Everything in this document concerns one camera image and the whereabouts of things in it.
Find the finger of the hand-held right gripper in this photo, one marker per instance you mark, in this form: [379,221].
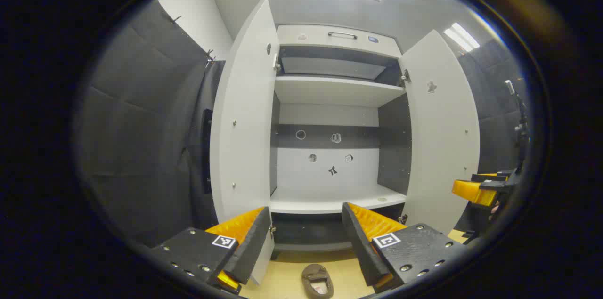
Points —
[471,191]
[490,176]

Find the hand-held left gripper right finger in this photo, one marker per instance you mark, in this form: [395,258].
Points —
[358,242]

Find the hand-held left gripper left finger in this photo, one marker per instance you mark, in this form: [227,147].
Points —
[252,247]

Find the brown suede shoe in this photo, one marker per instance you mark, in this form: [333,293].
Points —
[316,280]

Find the white cabinet door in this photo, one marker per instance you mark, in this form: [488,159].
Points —
[245,125]
[440,139]

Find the white cabinet drawer front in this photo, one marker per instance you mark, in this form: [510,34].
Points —
[339,40]

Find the wooden floor platform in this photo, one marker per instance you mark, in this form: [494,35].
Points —
[292,275]

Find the small ceiling light panel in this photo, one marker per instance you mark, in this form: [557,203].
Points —
[461,36]

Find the black backdrop cloth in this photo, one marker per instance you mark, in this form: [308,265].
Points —
[136,139]

